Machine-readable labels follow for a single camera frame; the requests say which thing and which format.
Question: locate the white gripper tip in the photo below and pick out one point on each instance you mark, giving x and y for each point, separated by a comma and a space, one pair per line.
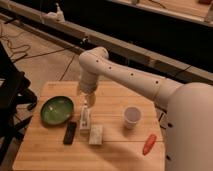
90, 99

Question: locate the green ceramic bowl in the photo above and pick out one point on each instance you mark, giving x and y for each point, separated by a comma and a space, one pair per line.
57, 110

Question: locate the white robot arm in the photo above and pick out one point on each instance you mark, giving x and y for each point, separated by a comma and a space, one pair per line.
189, 108

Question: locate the white tube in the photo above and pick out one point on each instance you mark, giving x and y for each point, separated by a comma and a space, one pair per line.
85, 121

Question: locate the black remote control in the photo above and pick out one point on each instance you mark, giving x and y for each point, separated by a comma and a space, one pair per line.
69, 133

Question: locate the clear plastic cup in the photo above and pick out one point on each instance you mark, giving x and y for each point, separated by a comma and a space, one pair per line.
132, 116

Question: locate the wooden table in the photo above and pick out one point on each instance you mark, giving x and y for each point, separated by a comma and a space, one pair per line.
43, 148

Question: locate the orange carrot toy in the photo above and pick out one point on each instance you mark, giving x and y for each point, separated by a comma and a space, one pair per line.
149, 144

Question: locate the black chair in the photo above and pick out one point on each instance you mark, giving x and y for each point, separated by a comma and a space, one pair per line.
13, 91

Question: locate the white object on rail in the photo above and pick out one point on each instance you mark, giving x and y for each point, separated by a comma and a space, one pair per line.
57, 16

